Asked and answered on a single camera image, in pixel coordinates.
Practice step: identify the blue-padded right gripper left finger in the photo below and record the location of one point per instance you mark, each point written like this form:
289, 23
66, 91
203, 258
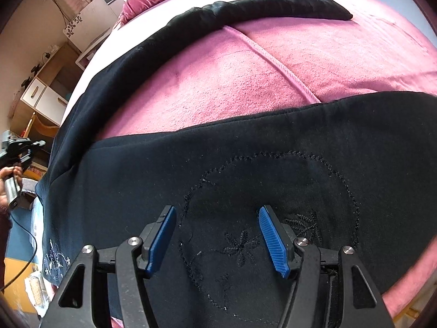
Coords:
156, 238

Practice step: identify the black pants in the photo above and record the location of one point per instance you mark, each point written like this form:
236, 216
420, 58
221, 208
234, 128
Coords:
217, 271

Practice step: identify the wooden desk with white drawers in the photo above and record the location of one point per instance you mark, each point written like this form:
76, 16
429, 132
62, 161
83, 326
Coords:
47, 93

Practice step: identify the white bedside nightstand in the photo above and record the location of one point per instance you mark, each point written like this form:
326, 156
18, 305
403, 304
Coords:
89, 25

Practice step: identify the blue cushioned armchair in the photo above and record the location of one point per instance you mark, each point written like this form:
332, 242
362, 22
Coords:
19, 251

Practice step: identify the left hand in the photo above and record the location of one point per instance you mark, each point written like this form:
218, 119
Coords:
6, 172

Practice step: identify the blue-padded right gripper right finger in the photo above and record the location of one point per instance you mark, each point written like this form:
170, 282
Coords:
279, 238

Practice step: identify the pink bed sheet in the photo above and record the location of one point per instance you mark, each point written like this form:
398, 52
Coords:
377, 59

